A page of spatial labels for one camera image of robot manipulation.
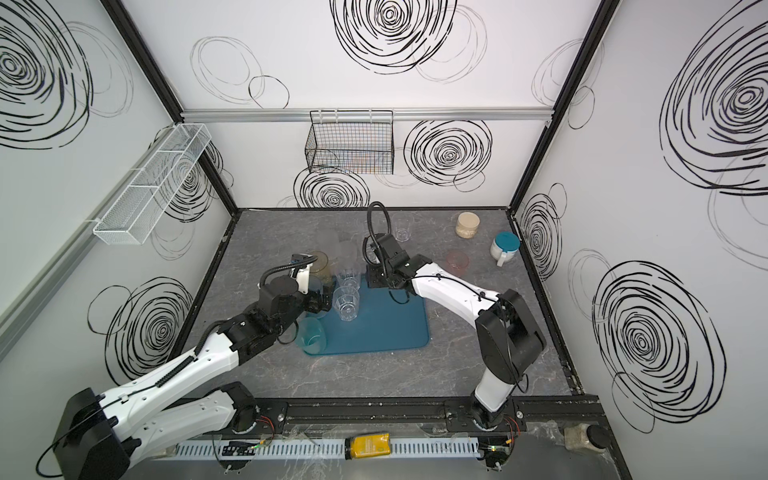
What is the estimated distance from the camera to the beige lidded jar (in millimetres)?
1103

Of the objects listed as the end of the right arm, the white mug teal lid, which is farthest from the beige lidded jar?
the end of the right arm

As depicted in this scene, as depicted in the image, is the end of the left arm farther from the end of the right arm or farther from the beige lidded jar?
the beige lidded jar

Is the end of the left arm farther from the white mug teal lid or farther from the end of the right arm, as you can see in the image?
the white mug teal lid

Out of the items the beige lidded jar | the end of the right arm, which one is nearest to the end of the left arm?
the end of the right arm

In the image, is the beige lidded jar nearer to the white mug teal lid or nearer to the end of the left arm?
the white mug teal lid

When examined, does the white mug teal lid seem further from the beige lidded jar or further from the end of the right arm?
the end of the right arm
